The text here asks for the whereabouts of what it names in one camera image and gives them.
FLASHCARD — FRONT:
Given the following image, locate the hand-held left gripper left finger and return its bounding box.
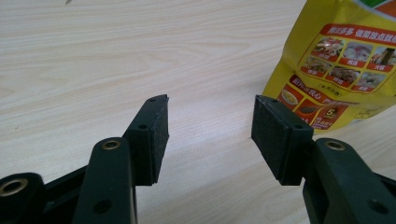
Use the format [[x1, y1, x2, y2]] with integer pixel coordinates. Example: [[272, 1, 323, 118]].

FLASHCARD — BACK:
[[122, 93, 170, 187]]

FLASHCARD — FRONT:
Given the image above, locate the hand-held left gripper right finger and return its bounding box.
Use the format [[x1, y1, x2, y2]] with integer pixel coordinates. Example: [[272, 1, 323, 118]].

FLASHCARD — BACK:
[[250, 94, 315, 187]]

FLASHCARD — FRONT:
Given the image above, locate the yellow seasoning bag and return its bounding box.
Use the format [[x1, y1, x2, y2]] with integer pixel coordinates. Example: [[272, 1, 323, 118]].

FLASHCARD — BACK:
[[262, 0, 396, 132]]

